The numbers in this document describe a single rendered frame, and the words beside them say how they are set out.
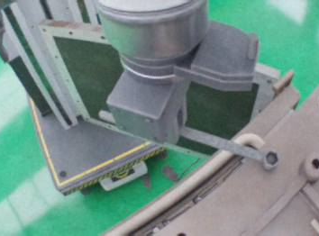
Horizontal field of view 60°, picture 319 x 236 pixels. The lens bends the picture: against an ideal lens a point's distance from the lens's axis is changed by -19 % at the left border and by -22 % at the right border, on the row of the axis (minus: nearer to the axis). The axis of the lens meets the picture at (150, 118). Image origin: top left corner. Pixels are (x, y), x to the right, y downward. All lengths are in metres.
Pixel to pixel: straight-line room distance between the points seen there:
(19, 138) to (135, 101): 2.01
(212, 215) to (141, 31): 0.25
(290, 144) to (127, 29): 0.30
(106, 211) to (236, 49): 1.65
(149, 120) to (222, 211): 0.18
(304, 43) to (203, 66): 2.38
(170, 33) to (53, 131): 1.56
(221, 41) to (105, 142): 1.39
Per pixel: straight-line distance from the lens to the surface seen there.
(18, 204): 2.09
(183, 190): 0.53
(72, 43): 0.88
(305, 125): 0.48
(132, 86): 0.29
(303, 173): 0.43
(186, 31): 0.23
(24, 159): 2.17
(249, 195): 0.41
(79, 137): 1.68
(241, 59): 0.26
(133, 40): 0.23
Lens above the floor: 1.76
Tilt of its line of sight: 60 degrees down
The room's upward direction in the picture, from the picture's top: 13 degrees counter-clockwise
